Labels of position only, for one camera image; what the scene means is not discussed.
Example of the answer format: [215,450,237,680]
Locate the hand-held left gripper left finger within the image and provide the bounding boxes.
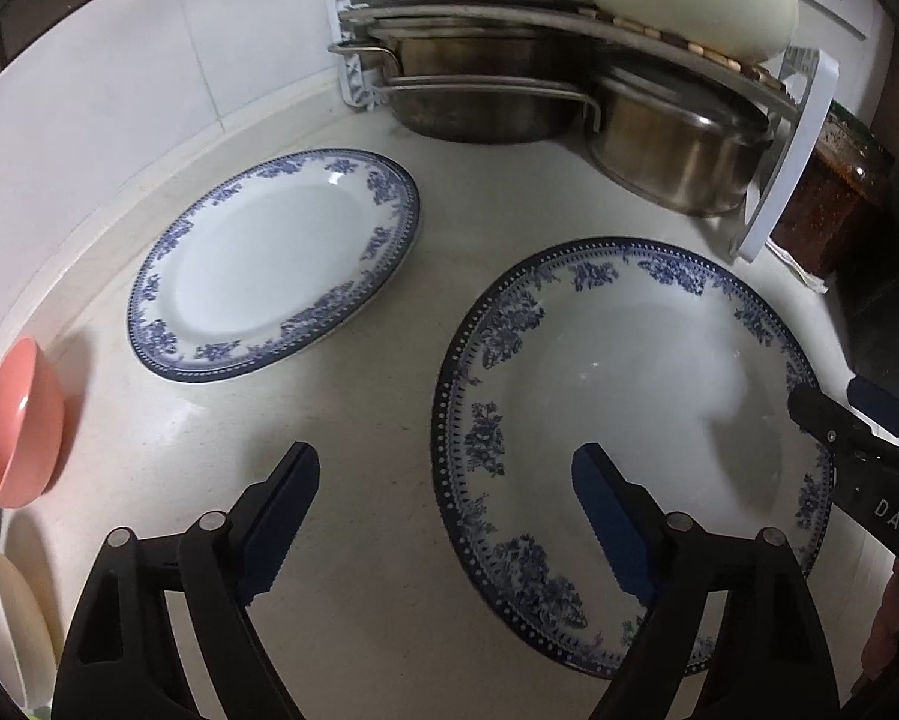
[50,441,322,720]

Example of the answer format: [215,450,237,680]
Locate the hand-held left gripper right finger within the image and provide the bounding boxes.
[571,441,844,720]

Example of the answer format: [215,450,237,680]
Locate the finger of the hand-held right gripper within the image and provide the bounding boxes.
[787,384,899,500]
[847,375,899,455]

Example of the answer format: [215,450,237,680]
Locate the large blue floral plate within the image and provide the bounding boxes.
[432,238,838,681]

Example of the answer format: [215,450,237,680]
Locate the white paper slip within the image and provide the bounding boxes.
[766,238,831,295]

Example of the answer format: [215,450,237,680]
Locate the jar of chili sauce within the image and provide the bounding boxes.
[772,101,899,280]

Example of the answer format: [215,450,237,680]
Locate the white corner pot rack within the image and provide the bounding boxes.
[328,0,839,265]

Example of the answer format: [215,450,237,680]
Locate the small blue floral plate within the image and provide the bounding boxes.
[125,148,422,385]

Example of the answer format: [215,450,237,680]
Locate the pink bowl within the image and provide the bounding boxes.
[0,337,68,508]

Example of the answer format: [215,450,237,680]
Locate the white bowl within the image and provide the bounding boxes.
[0,535,59,717]

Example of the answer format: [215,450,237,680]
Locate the round steel pot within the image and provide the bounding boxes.
[583,66,775,217]

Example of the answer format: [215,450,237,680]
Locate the wooden bead trivet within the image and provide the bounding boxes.
[583,6,792,95]

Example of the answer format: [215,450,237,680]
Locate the steel pan with handles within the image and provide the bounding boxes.
[328,21,597,145]

